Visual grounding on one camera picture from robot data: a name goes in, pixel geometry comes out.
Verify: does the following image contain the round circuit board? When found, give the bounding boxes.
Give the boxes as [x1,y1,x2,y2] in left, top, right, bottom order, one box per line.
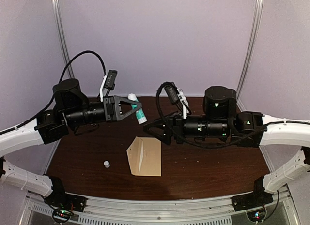
[247,209,266,223]
[52,208,74,223]

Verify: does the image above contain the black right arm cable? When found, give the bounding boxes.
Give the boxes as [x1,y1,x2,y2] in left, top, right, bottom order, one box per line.
[155,81,267,148]

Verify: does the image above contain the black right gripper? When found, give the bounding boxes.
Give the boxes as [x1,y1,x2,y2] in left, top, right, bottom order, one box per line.
[142,110,229,146]

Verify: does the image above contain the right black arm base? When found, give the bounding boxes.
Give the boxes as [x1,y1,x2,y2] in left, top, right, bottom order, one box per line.
[231,176,273,211]

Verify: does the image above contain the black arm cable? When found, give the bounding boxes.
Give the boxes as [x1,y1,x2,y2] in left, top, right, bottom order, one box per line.
[0,50,108,133]
[155,81,267,148]

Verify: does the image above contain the left aluminium frame post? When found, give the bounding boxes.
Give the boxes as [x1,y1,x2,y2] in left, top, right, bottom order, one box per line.
[51,0,70,64]

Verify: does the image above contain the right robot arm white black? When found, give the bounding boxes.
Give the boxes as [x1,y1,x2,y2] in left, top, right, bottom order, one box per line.
[143,82,310,207]

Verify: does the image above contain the brown kraft envelope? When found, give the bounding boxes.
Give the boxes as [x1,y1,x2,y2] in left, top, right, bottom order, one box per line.
[126,136,161,177]

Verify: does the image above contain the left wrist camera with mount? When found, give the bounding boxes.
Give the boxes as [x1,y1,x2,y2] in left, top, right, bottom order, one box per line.
[99,70,118,102]

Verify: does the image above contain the left round circuit board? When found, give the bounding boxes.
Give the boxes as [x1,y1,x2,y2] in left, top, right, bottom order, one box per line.
[52,208,74,223]

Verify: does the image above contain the small green glue stick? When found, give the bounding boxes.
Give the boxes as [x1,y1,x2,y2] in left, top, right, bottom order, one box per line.
[128,93,147,124]

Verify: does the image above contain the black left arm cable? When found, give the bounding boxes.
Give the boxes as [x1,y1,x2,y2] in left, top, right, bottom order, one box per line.
[0,50,108,133]

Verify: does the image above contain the right round circuit board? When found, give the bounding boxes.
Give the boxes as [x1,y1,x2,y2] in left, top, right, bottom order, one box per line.
[247,209,266,223]

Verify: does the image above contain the right aluminium frame post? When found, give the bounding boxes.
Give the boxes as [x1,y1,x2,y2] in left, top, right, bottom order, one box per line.
[237,0,264,99]

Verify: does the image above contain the front aluminium slotted rail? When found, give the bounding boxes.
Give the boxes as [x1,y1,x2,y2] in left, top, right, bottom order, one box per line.
[24,191,298,225]

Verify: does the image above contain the aluminium frame post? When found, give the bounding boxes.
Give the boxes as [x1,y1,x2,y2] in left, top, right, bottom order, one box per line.
[51,0,70,64]
[237,0,264,99]

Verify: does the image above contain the white glue stick cap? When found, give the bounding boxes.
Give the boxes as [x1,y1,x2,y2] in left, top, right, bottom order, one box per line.
[103,161,110,168]

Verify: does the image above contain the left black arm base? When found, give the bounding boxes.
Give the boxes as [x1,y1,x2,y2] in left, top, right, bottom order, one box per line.
[45,176,86,212]

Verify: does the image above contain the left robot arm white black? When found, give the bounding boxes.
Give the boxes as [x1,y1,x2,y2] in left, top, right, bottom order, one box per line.
[0,78,142,208]

